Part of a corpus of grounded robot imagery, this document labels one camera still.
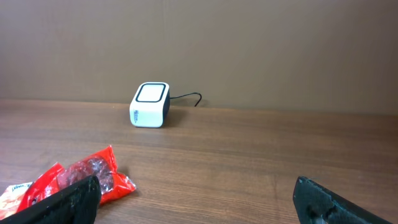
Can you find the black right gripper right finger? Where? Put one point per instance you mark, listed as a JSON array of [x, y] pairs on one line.
[[316, 204]]

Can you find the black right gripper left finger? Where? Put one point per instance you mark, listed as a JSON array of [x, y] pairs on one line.
[[76, 204]]

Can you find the red candy bag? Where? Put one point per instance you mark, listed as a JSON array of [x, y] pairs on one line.
[[102, 164]]

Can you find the white barcode scanner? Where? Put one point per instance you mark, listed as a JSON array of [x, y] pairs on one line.
[[150, 105]]

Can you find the orange tissue pack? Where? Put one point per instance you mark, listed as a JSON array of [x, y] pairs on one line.
[[11, 199]]

